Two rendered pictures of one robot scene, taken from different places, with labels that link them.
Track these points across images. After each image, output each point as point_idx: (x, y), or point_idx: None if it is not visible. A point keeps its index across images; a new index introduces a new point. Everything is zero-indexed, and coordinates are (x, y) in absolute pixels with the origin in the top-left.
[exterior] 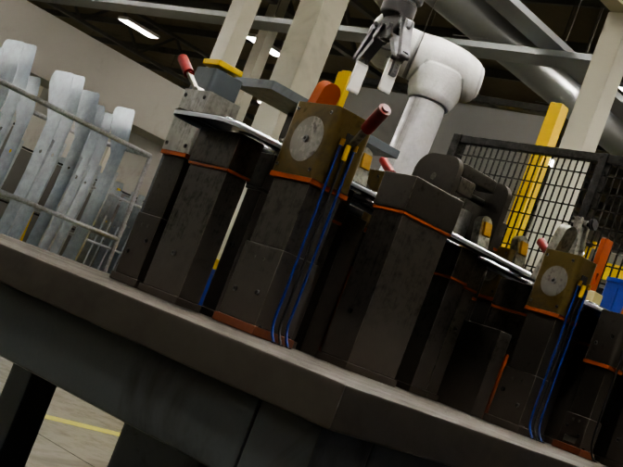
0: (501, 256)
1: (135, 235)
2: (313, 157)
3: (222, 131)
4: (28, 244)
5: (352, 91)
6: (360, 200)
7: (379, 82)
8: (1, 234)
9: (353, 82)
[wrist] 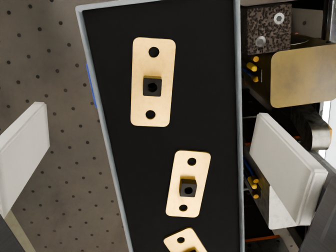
0: None
1: None
2: None
3: None
4: (63, 205)
5: (47, 127)
6: (332, 122)
7: (258, 166)
8: (123, 233)
9: (38, 148)
